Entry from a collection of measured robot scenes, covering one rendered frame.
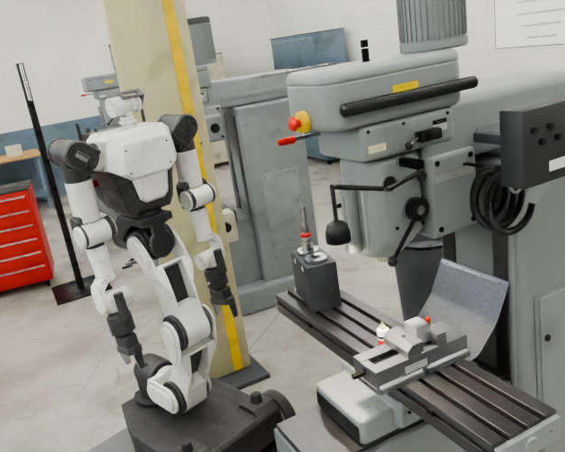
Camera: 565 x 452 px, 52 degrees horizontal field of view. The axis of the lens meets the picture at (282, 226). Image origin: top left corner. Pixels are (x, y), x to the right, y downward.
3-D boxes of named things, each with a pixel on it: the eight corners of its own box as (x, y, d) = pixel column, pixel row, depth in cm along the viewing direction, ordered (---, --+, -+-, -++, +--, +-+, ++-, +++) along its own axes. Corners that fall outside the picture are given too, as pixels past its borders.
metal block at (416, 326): (417, 346, 176) (415, 328, 174) (404, 338, 182) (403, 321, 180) (430, 340, 178) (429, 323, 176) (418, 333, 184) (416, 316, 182)
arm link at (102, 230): (88, 278, 205) (71, 226, 201) (114, 267, 211) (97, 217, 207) (101, 280, 197) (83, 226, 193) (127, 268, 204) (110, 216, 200)
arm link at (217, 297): (204, 306, 241) (196, 279, 238) (221, 296, 247) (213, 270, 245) (224, 308, 232) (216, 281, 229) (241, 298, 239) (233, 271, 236)
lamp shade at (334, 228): (321, 244, 165) (318, 223, 163) (334, 235, 170) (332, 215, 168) (343, 247, 160) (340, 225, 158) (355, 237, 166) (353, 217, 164)
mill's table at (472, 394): (499, 477, 143) (498, 450, 141) (274, 309, 250) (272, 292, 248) (563, 438, 152) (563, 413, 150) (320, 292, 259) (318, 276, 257)
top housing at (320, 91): (332, 135, 150) (324, 73, 145) (285, 129, 173) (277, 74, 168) (467, 103, 169) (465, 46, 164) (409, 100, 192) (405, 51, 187)
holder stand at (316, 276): (312, 313, 224) (306, 265, 218) (296, 292, 245) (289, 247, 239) (342, 305, 227) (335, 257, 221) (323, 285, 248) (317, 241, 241)
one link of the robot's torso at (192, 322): (167, 354, 220) (119, 241, 218) (204, 334, 232) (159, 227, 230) (186, 353, 209) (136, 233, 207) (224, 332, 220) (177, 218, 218)
